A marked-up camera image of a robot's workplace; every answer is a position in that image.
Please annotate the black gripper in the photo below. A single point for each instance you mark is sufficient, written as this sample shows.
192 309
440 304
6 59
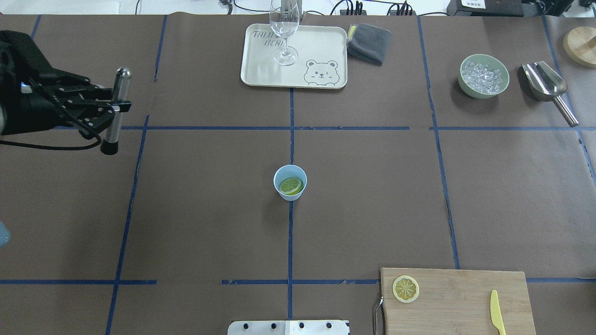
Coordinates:
17 111

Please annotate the yellow lemon slice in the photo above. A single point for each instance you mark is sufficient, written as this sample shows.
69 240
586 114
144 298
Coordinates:
406 289

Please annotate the light blue plastic cup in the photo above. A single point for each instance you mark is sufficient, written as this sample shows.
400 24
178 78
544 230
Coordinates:
285 172

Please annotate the green lemon slice in cup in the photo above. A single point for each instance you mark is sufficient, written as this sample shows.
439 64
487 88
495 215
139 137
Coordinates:
291 186

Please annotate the wooden cup tree stand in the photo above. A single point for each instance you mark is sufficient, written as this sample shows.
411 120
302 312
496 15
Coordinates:
580 45

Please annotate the clear wine glass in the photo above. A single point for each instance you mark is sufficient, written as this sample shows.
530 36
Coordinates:
284 22

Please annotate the folded grey cloth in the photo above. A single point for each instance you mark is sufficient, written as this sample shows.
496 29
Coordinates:
369 43

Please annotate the green bowl of ice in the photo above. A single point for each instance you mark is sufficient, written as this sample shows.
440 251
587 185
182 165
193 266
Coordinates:
483 76

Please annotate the bamboo cutting board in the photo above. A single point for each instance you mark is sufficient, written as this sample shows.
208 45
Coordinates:
456 302

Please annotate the black box with label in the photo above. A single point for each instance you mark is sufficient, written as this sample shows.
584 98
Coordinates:
496 8

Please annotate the steel ice scoop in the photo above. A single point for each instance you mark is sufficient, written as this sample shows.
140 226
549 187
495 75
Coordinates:
547 85

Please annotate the yellow plastic knife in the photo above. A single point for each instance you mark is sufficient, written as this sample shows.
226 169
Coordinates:
495 313

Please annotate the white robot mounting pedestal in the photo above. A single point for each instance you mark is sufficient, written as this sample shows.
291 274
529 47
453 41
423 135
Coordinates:
290 327

